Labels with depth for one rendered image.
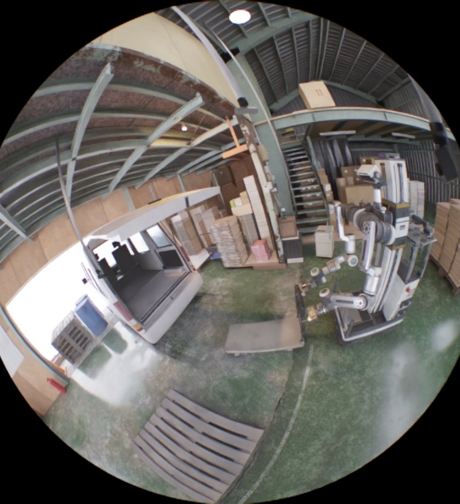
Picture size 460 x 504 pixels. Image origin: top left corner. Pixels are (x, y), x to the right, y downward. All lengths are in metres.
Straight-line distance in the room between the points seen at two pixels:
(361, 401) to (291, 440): 0.70
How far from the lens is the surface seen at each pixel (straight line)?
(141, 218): 0.91
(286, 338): 1.69
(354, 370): 1.84
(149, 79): 1.61
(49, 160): 1.91
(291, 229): 2.74
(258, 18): 5.41
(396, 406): 2.02
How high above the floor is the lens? 1.69
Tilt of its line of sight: 24 degrees down
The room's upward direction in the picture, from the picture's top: 21 degrees counter-clockwise
